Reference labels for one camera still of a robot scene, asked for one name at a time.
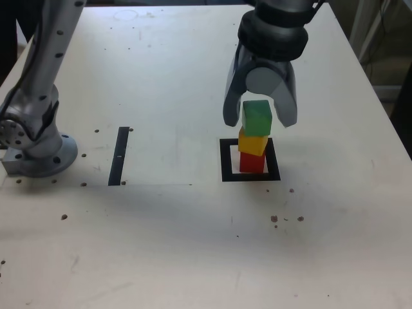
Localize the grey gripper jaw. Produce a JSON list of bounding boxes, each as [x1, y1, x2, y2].
[[221, 44, 255, 127], [246, 62, 299, 130]]

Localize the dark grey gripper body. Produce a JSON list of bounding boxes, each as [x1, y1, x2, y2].
[[248, 52, 293, 77]]

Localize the green cube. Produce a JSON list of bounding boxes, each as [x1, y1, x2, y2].
[[241, 100, 274, 136]]

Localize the yellow cube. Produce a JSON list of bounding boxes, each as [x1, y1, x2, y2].
[[238, 126, 269, 157]]

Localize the red cube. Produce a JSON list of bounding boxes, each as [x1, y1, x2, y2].
[[239, 151, 267, 174]]

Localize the black tape square outline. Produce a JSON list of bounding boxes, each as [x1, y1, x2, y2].
[[219, 137, 281, 183]]

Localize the beige board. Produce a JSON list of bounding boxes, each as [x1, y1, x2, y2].
[[373, 85, 403, 103]]

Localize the black tape strip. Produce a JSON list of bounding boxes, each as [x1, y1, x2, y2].
[[108, 126, 130, 187]]

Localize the white metal frame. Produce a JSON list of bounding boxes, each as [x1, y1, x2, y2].
[[349, 0, 412, 65]]

